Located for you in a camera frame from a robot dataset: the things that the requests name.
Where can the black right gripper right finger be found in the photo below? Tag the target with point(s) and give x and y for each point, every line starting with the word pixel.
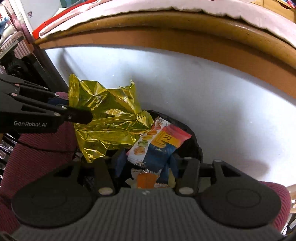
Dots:
pixel 170 170

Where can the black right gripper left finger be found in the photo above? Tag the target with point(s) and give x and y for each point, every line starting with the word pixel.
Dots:
pixel 120 160

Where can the colourful biscuit wrapper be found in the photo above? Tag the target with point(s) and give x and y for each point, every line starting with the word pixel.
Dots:
pixel 153 149

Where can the green yellow snack bag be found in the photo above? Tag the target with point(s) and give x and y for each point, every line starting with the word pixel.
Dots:
pixel 118 119

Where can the orange peel piece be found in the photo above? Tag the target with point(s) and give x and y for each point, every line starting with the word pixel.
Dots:
pixel 146 180

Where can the black trash bin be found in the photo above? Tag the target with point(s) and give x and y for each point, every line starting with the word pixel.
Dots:
pixel 128 177

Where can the maroon ribbed cushion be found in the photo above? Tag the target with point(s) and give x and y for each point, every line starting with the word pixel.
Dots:
pixel 44 153

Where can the red folded cloth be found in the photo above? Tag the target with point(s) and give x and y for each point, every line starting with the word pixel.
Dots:
pixel 36 31

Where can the wooden desk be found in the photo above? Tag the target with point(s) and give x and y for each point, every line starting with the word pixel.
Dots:
pixel 222 40

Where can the wooden drawer organizer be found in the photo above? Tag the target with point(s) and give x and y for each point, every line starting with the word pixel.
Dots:
pixel 279 7

